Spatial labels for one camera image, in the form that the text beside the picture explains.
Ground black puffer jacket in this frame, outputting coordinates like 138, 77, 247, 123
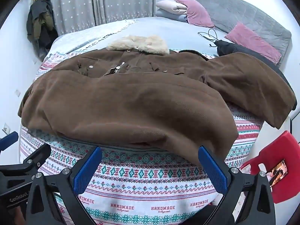
214, 40, 291, 88

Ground pink pillow near headboard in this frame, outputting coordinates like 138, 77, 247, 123
224, 22, 282, 64

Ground grey bed sheet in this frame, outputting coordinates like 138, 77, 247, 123
65, 16, 235, 57

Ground dark clothes hanging on wall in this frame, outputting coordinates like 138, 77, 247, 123
26, 0, 58, 61

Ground pink pillow far corner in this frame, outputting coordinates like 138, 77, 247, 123
174, 0, 214, 28

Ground brown coat with fur collar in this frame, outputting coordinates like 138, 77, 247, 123
18, 48, 297, 164

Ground blue-grey folded duvet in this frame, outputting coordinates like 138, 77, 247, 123
156, 9, 188, 22

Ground black charger cable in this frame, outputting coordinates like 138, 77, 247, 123
198, 28, 220, 47

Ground beige folded duvet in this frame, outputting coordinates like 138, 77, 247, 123
156, 0, 187, 15

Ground grey quilted headboard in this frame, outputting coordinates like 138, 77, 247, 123
196, 0, 291, 67

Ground red chair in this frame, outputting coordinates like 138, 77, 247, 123
242, 131, 299, 204

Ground grey dotted curtain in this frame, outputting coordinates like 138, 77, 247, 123
50, 0, 156, 35

